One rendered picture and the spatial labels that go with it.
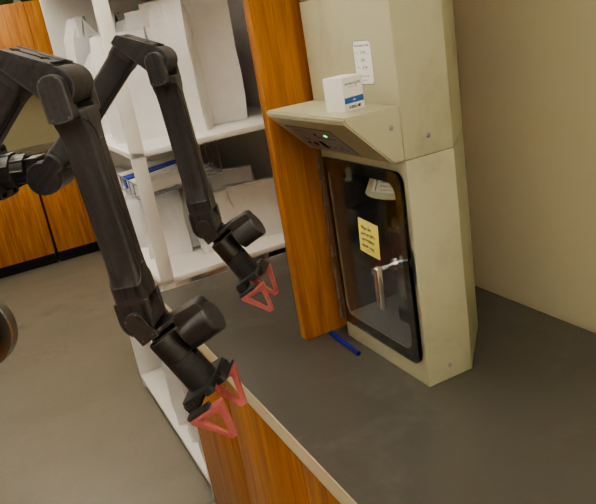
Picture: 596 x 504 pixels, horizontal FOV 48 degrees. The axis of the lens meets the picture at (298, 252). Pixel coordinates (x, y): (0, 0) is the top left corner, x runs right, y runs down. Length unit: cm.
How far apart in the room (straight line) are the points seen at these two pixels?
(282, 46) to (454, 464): 91
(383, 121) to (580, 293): 68
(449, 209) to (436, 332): 25
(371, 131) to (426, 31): 20
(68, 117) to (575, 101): 99
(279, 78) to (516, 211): 65
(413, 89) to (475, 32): 49
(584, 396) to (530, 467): 24
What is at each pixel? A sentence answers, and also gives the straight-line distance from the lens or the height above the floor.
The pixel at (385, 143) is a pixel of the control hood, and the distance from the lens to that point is 120.
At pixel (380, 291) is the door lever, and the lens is 131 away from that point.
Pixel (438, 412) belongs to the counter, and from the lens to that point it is 133.
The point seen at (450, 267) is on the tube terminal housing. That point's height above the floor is 118.
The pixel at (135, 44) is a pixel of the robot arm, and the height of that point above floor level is 168.
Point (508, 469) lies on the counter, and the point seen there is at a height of 94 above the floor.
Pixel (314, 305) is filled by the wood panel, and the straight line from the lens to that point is 163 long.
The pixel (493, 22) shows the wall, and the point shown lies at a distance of 165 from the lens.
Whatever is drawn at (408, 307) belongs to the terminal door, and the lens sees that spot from 134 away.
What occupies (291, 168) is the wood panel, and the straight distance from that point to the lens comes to 153.
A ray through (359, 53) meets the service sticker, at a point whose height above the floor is 160.
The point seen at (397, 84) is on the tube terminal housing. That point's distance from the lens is 121.
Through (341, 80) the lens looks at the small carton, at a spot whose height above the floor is 157.
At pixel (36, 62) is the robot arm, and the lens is 105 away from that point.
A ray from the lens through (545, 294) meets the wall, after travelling 171.
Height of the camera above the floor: 168
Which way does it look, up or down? 19 degrees down
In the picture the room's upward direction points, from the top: 10 degrees counter-clockwise
